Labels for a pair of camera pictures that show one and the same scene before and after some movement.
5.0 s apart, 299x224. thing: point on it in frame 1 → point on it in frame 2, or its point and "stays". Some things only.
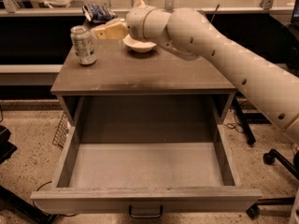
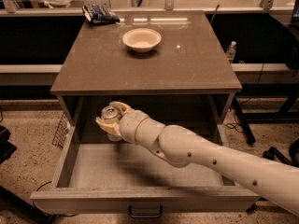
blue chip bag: (98, 14) stays
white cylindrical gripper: (135, 23) → (129, 126)
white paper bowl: (138, 46) stays
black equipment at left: (9, 200) stays
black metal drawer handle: (145, 216) stays
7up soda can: (80, 36) → (110, 112)
